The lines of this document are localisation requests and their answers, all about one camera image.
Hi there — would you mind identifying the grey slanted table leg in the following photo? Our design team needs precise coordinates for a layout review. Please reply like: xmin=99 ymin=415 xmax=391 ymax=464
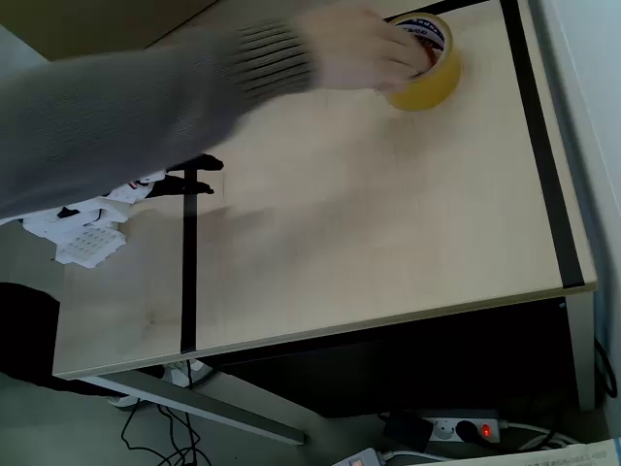
xmin=80 ymin=372 xmax=308 ymax=447

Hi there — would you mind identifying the black power adapter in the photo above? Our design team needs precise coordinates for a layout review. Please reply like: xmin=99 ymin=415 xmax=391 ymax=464
xmin=381 ymin=411 xmax=435 ymax=455

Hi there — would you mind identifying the printed paper sheet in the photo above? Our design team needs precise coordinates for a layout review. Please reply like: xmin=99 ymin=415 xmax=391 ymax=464
xmin=420 ymin=436 xmax=621 ymax=466

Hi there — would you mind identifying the black looped cable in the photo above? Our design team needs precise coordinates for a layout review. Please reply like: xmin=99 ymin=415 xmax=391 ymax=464
xmin=593 ymin=338 xmax=619 ymax=400

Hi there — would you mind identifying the black floor cable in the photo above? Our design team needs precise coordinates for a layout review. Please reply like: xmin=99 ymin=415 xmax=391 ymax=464
xmin=119 ymin=372 xmax=222 ymax=466

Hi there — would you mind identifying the white power strip red switch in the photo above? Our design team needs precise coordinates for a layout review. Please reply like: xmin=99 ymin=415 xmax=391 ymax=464
xmin=416 ymin=410 xmax=504 ymax=446

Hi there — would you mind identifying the black round plug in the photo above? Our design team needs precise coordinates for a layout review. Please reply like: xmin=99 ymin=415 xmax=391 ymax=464
xmin=454 ymin=418 xmax=482 ymax=444

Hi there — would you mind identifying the white power cable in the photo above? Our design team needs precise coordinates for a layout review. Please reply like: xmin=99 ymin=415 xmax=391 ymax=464
xmin=381 ymin=449 xmax=455 ymax=463
xmin=498 ymin=420 xmax=586 ymax=451

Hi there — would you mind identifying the yellow packing tape roll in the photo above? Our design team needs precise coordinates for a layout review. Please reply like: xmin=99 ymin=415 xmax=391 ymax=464
xmin=381 ymin=12 xmax=465 ymax=114

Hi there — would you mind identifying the person's bare hand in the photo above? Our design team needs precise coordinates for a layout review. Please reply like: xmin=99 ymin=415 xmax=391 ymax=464
xmin=294 ymin=4 xmax=434 ymax=94

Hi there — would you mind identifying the grey sleeved forearm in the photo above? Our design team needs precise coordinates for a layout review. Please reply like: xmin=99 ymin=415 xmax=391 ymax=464
xmin=0 ymin=18 xmax=319 ymax=220

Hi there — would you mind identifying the grey upright table leg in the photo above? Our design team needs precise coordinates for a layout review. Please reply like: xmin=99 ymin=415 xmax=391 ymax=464
xmin=564 ymin=292 xmax=597 ymax=412

